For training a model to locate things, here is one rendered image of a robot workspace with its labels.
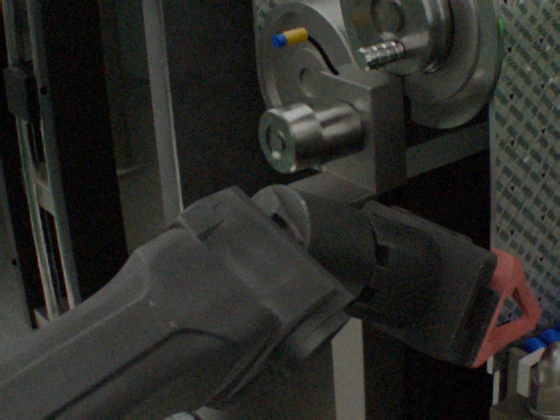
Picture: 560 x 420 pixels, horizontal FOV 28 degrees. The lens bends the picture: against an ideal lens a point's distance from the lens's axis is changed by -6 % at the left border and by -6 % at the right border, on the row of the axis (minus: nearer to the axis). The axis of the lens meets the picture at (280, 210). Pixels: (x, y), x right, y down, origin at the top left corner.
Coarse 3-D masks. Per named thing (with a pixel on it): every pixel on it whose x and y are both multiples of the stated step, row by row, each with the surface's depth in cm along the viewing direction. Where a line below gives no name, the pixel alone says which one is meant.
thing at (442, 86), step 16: (464, 0) 64; (464, 16) 65; (464, 32) 65; (464, 48) 66; (448, 64) 67; (464, 64) 66; (416, 80) 70; (432, 80) 69; (448, 80) 68; (464, 80) 67; (416, 96) 71; (432, 96) 70; (448, 96) 68
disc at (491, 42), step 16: (480, 0) 64; (496, 0) 63; (480, 16) 64; (496, 16) 63; (352, 32) 75; (480, 32) 64; (496, 32) 63; (352, 48) 75; (480, 48) 65; (496, 48) 64; (480, 64) 65; (496, 64) 64; (480, 80) 66; (496, 80) 65; (464, 96) 67; (480, 96) 66; (416, 112) 72; (432, 112) 70; (448, 112) 69; (464, 112) 68
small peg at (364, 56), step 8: (392, 40) 68; (360, 48) 67; (368, 48) 67; (376, 48) 67; (384, 48) 67; (392, 48) 67; (400, 48) 67; (360, 56) 67; (368, 56) 66; (376, 56) 67; (384, 56) 67; (392, 56) 67; (400, 56) 68; (360, 64) 67; (368, 64) 66; (376, 64) 67; (384, 64) 67
